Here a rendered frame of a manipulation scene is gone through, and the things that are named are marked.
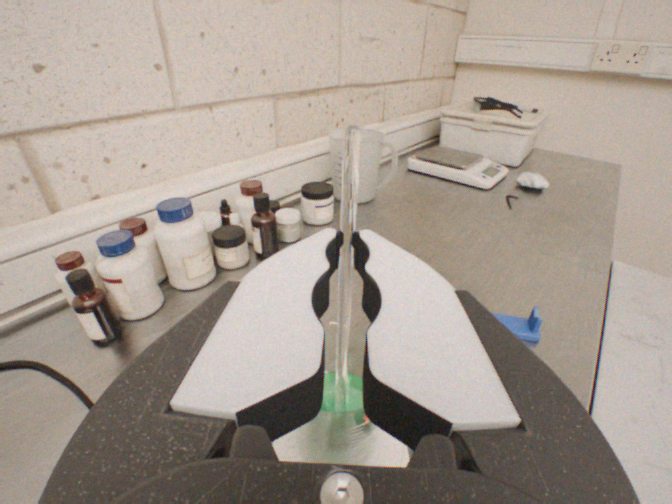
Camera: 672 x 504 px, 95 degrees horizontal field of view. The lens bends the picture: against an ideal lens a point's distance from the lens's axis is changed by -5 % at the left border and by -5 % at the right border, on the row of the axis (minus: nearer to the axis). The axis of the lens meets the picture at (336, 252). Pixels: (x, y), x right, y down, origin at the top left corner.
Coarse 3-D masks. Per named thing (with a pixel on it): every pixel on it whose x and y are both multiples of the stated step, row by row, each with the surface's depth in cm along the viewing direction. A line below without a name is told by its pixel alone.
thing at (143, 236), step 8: (120, 224) 46; (128, 224) 46; (136, 224) 46; (144, 224) 47; (136, 232) 46; (144, 232) 47; (152, 232) 49; (136, 240) 46; (144, 240) 47; (152, 240) 48; (152, 248) 48; (152, 256) 48; (160, 256) 50; (152, 264) 49; (160, 264) 50; (160, 272) 50; (160, 280) 51
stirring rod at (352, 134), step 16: (352, 128) 10; (352, 144) 11; (352, 160) 11; (352, 176) 11; (352, 192) 12; (352, 208) 12; (352, 224) 12; (352, 240) 13; (352, 256) 13; (352, 272) 14; (336, 352) 16; (336, 368) 17; (336, 384) 17; (336, 400) 18
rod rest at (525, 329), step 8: (536, 312) 42; (504, 320) 44; (512, 320) 44; (520, 320) 44; (528, 320) 43; (536, 320) 41; (512, 328) 43; (520, 328) 42; (528, 328) 43; (536, 328) 41; (520, 336) 42; (528, 336) 42; (536, 336) 41
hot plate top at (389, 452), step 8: (384, 432) 23; (280, 440) 22; (288, 440) 22; (384, 440) 23; (392, 440) 23; (280, 448) 22; (288, 448) 22; (384, 448) 22; (392, 448) 22; (400, 448) 22; (280, 456) 22; (288, 456) 22; (296, 456) 22; (376, 456) 22; (384, 456) 22; (392, 456) 22; (400, 456) 22; (376, 464) 21; (384, 464) 21; (392, 464) 21; (400, 464) 21
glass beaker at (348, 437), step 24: (336, 336) 22; (360, 336) 21; (360, 360) 22; (360, 408) 16; (312, 432) 18; (336, 432) 17; (360, 432) 18; (312, 456) 20; (336, 456) 19; (360, 456) 19
